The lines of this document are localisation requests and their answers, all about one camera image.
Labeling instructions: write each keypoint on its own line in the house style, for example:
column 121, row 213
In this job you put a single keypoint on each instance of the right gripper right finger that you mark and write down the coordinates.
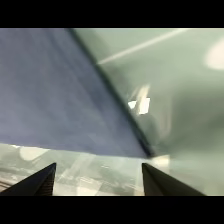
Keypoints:
column 160, row 184

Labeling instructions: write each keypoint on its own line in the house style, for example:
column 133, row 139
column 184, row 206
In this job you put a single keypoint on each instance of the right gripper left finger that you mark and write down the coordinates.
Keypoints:
column 40, row 184

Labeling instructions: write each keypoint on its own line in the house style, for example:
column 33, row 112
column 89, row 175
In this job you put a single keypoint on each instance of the blue garment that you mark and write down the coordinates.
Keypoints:
column 56, row 96

